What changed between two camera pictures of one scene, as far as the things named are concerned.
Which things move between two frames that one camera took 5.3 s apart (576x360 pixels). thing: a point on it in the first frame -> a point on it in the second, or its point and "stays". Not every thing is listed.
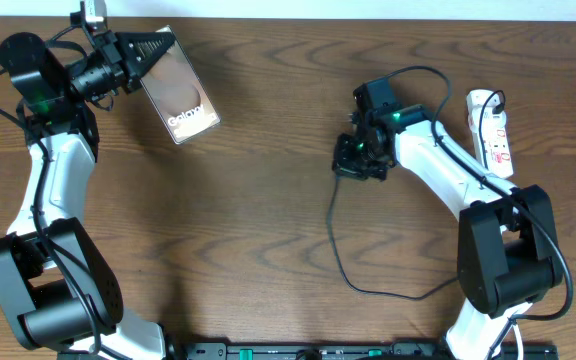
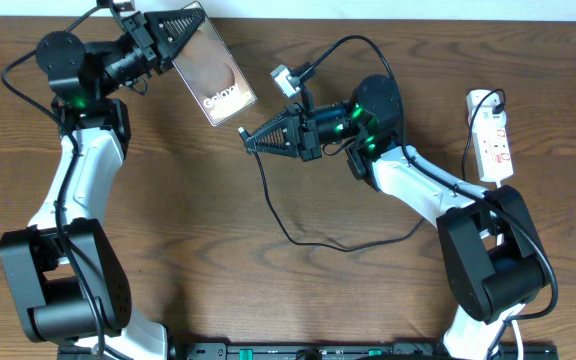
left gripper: x=110 y=48 -> x=141 y=33
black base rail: x=364 y=351 stays
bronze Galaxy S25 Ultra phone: x=178 y=95 -> x=217 y=80
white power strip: x=488 y=122 stays
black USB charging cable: x=483 y=165 -> x=243 y=133
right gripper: x=343 y=165 -> x=299 y=133
